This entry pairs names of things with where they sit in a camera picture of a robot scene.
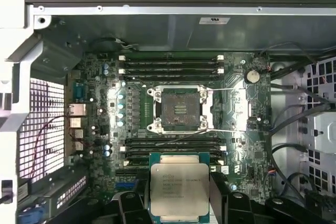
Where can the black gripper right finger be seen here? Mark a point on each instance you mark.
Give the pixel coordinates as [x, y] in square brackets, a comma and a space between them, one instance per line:
[219, 208]

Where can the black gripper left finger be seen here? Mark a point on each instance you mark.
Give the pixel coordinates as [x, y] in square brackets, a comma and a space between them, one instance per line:
[141, 208]

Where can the silver CPU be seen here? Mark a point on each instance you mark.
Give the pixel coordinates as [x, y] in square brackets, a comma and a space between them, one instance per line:
[179, 190]

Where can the metal socket cover frame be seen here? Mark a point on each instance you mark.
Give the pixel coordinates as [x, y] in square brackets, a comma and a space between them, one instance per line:
[240, 95]

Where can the CPU socket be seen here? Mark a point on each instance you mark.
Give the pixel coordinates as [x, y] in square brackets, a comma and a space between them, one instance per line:
[179, 108]

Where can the black RAM slot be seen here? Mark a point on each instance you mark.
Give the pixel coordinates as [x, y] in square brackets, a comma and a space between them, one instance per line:
[136, 145]
[170, 59]
[170, 71]
[136, 140]
[136, 153]
[136, 159]
[170, 77]
[170, 65]

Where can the green motherboard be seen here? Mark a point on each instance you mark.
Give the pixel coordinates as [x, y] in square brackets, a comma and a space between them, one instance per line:
[236, 155]

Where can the thin metal locking lever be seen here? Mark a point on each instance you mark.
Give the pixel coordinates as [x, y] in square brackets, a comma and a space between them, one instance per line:
[183, 137]

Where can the blue card retention latch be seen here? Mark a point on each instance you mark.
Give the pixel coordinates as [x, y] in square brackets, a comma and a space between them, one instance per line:
[31, 216]

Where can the round coin battery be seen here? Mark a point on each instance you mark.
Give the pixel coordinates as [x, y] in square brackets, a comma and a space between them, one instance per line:
[252, 77]

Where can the open black PC case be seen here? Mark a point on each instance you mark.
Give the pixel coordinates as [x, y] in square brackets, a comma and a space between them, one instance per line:
[236, 35]

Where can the silver metal drive bracket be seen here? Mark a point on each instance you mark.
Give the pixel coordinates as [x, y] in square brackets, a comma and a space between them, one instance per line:
[325, 129]

